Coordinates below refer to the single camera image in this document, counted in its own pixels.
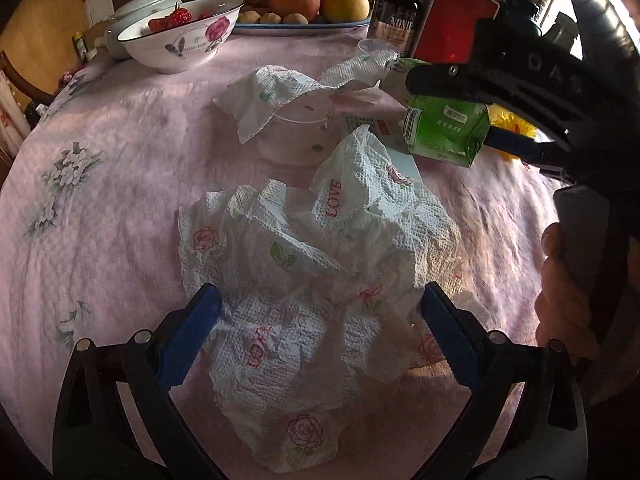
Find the red apple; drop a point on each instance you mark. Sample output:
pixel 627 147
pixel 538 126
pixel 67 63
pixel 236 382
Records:
pixel 295 0

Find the pink floral tablecloth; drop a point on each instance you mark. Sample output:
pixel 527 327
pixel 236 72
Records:
pixel 125 160

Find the white floral ceramic bowl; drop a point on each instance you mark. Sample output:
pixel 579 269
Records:
pixel 190 50

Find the large rose-print paper towel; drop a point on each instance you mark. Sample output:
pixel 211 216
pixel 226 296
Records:
pixel 300 270

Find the leaf-print paper towel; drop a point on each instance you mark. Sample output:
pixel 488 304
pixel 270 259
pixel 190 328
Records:
pixel 270 90

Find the small clear plastic cup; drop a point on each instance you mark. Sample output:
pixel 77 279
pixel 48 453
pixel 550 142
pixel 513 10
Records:
pixel 372 46

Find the yellow flower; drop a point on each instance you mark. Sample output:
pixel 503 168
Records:
pixel 515 122

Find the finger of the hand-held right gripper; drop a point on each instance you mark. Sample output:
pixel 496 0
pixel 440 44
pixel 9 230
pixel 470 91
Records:
pixel 515 142
pixel 440 80

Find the grey bottle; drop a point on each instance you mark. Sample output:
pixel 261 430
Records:
pixel 600 25

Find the pale green lidded ceramic jar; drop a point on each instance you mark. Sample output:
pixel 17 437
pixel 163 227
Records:
pixel 120 35

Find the blue-rimmed fruit plate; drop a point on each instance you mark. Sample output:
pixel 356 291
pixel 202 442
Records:
pixel 300 29

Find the dark brown supplement bottle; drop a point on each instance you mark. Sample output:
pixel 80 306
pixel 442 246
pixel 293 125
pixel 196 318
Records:
pixel 395 25

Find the pink floral curtain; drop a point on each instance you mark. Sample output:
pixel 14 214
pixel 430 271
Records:
pixel 10 125

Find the curved wooden chair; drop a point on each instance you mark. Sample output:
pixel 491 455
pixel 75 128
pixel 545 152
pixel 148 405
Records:
pixel 20 82

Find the green drink carton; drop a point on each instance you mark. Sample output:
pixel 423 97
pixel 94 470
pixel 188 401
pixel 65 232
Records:
pixel 445 130

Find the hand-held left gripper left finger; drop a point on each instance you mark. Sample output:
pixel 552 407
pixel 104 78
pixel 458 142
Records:
pixel 190 335

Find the red strawberry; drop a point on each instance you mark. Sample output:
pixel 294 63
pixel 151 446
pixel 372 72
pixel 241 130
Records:
pixel 177 16

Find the small yellow-label bottle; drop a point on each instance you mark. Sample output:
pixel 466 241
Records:
pixel 79 50

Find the yellow apple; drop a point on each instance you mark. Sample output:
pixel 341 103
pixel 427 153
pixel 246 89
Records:
pixel 345 5

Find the cardboard box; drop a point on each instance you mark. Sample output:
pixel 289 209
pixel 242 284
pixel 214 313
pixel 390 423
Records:
pixel 95 35

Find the red box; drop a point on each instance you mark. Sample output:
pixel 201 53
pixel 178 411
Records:
pixel 450 20

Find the dark blue supplement bottle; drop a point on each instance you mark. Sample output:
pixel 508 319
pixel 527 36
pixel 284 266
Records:
pixel 522 7

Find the person's right hand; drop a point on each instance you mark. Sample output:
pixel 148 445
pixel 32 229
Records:
pixel 560 310

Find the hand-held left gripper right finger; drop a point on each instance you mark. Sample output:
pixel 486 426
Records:
pixel 445 330

